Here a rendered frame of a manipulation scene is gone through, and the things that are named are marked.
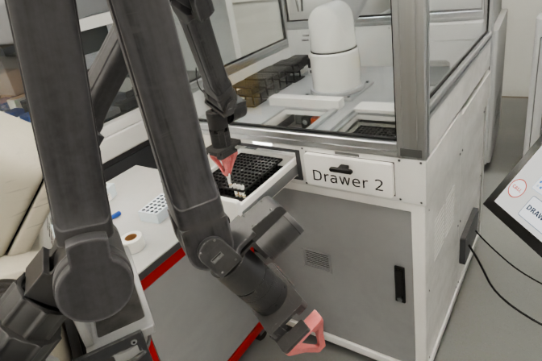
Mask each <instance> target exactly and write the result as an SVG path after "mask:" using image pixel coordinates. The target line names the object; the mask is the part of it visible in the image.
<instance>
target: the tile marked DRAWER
mask: <svg viewBox="0 0 542 361"><path fill-rule="evenodd" d="M517 214H518V215H519V216H520V217H521V218H522V219H523V220H524V221H526V222H527V223H528V224H529V225H531V226H532V227H533V228H534V229H536V230H537V231H538V232H539V233H540V234H542V201H541V200H540V199H539V198H538V197H536V196H535V195H533V196H532V197H531V199H530V200H529V201H528V202H527V203H526V204H525V205H524V207H523V208H522V209H521V210H520V211H519V212H518V213H517Z"/></svg>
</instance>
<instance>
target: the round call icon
mask: <svg viewBox="0 0 542 361"><path fill-rule="evenodd" d="M530 186H531V184H530V183H528V182H527V181H526V180H524V179H523V178H522V177H521V176H519V175H517V177H516V178H515V179H514V180H513V181H512V182H511V183H510V184H509V185H508V186H507V188H506V189H505V190H504V191H503V192H504V193H505V194H507V195H508V196H509V197H511V198H512V199H513V200H514V201H516V202H517V201H518V200H519V199H520V198H521V197H522V196H523V195H524V193H525V192H526V191H527V190H528V189H529V188H530Z"/></svg>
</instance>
